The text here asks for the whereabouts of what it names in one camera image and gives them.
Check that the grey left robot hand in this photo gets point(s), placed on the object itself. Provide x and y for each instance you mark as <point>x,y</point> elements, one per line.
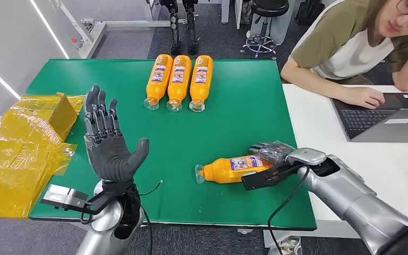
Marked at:
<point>110,158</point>

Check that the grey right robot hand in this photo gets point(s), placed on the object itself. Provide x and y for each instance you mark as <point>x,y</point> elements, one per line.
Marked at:
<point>272,152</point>

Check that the orange bottle with clear cap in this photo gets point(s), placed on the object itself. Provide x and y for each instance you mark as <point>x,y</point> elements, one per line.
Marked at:
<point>178,84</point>
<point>157,82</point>
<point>200,84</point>
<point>225,170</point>

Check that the white desk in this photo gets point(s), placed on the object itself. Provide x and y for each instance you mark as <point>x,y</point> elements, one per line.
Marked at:
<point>316,140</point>

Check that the green table mat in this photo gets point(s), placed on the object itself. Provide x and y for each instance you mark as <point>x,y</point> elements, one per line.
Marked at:
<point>232,123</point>

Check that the yellow film wrapped cardboard box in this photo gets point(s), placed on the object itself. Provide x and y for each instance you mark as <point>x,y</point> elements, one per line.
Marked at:
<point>21,155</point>

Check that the dark grey laptop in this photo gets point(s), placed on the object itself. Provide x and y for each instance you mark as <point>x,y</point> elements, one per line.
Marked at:
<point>387,125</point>

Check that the person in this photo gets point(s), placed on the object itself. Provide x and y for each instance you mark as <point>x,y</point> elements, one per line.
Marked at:
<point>344,45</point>

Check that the black robot leg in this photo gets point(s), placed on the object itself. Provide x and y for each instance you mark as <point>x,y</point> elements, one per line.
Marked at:
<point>174,31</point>
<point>191,31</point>

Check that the black round stool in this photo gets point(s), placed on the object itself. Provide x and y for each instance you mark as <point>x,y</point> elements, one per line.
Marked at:
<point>269,8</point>

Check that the black backpack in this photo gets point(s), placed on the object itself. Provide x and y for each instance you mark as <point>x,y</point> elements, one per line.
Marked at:
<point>308,12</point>

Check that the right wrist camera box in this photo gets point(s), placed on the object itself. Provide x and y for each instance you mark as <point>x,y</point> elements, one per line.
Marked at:
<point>264,178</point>

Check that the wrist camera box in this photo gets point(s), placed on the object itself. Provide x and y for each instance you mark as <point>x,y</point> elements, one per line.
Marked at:
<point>264,178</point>
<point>63,197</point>

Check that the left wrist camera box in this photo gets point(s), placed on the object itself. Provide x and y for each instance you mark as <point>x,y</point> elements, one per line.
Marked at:
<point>63,197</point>

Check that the white metal support frame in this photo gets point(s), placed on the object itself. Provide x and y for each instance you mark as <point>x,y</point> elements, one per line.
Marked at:
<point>93,35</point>

